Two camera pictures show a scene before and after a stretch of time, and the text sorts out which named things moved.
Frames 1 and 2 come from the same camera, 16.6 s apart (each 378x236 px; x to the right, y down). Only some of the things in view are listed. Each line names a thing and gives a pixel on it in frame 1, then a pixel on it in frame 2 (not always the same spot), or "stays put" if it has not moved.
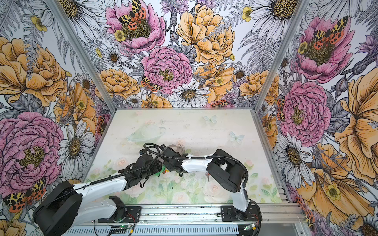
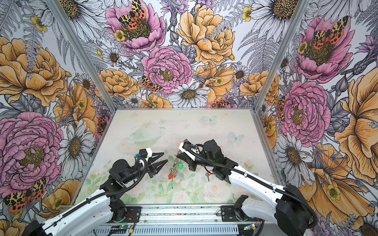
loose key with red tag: x=207 y=175 stays put
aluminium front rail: x=280 y=214 stays put
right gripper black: x=167 y=164 -> x=189 y=160
